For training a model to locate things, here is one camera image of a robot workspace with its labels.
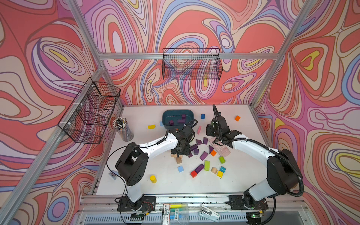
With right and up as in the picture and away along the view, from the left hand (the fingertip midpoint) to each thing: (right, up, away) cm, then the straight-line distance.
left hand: (186, 153), depth 86 cm
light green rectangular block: (+13, -8, 0) cm, 15 cm away
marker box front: (-6, -26, -17) cm, 32 cm away
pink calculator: (+25, 0, +6) cm, 25 cm away
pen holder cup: (-40, +18, 0) cm, 44 cm away
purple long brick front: (+8, -9, -2) cm, 12 cm away
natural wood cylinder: (+17, -9, -2) cm, 19 cm away
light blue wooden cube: (-4, -10, 0) cm, 10 cm away
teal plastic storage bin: (-14, +23, +24) cm, 36 cm away
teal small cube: (+22, -9, -2) cm, 24 cm away
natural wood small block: (-5, -5, 0) cm, 7 cm away
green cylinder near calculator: (+23, -4, +2) cm, 23 cm away
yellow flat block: (-26, +15, +18) cm, 35 cm away
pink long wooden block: (+10, +13, +18) cm, 24 cm away
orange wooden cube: (+42, +22, +24) cm, 53 cm away
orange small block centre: (+18, -1, +5) cm, 19 cm away
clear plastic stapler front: (+11, -26, -17) cm, 33 cm away
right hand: (+16, +14, +4) cm, 22 cm away
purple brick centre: (+12, -3, +4) cm, 13 cm away
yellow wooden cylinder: (-19, -12, -9) cm, 24 cm away
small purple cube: (-11, +18, +21) cm, 30 cm away
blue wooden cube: (+14, +24, +23) cm, 36 cm away
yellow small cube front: (+21, -12, -2) cm, 24 cm away
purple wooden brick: (-3, +20, +22) cm, 30 cm away
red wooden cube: (+4, -11, -4) cm, 13 cm away
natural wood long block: (-7, -3, +5) cm, 9 cm away
